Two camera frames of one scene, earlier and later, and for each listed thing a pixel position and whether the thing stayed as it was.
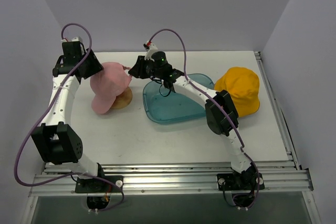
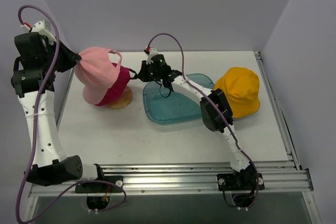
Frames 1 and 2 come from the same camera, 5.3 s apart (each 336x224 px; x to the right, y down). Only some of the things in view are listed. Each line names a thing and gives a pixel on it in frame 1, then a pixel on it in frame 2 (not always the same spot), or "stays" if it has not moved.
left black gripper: x=92 y=64 → x=61 y=57
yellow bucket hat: x=243 y=85 stays
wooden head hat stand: x=123 y=100 stays
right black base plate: x=229 y=180 stays
